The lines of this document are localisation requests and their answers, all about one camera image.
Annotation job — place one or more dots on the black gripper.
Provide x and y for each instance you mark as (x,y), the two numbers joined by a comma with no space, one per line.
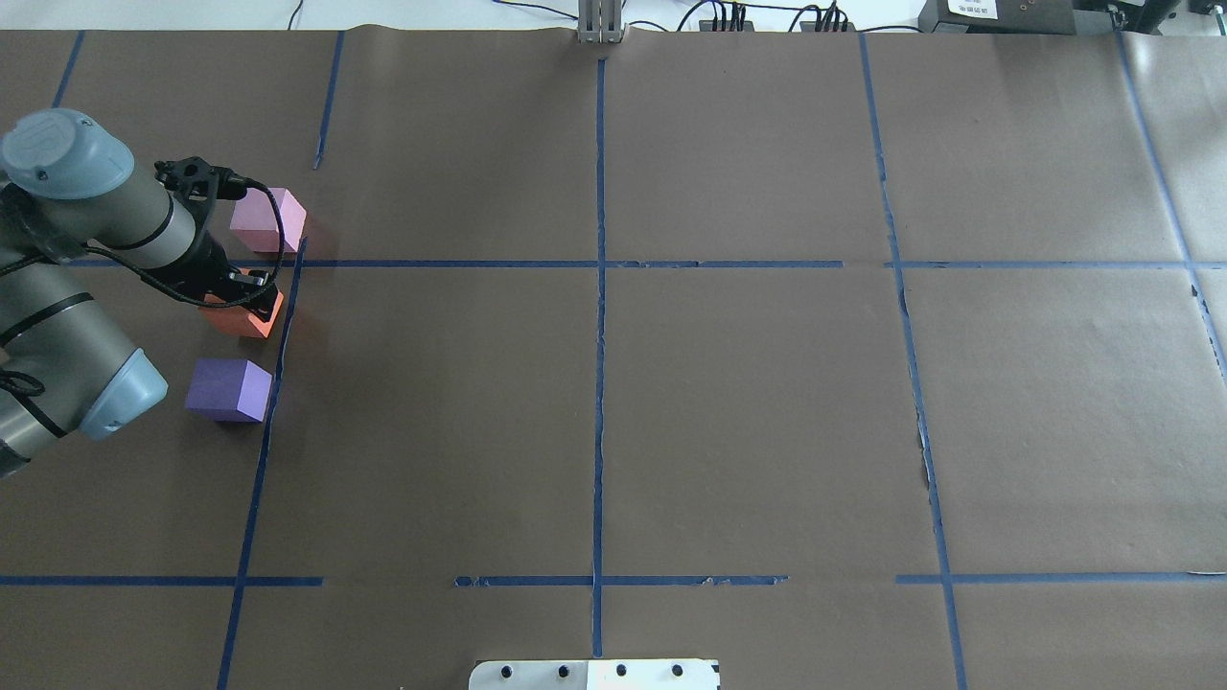
(210,262)

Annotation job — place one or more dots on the orange foam block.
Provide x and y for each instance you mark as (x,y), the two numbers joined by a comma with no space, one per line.
(240,321)

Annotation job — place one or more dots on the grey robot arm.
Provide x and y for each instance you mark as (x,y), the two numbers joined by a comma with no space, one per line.
(72,189)

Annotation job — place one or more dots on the pink foam block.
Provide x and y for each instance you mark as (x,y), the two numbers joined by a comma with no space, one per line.
(255,225)

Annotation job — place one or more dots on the purple foam block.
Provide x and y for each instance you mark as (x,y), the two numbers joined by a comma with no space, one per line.
(229,390)

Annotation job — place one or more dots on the white mounting plate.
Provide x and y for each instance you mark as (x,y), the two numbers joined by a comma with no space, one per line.
(633,673)

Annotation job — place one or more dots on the black usb hub left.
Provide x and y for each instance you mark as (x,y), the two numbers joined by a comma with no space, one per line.
(729,25)

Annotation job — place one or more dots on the black usb hub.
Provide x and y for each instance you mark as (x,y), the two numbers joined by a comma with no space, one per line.
(729,25)
(840,25)

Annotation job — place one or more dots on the black usb hub right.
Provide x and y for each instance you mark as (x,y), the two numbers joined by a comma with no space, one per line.
(840,25)

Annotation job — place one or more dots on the brown paper table cover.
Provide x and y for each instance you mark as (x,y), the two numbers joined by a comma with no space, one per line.
(865,362)

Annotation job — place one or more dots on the black box with label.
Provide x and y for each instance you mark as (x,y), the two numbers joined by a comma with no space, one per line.
(997,17)

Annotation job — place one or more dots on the grey metal camera post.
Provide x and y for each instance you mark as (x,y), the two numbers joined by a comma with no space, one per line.
(601,21)

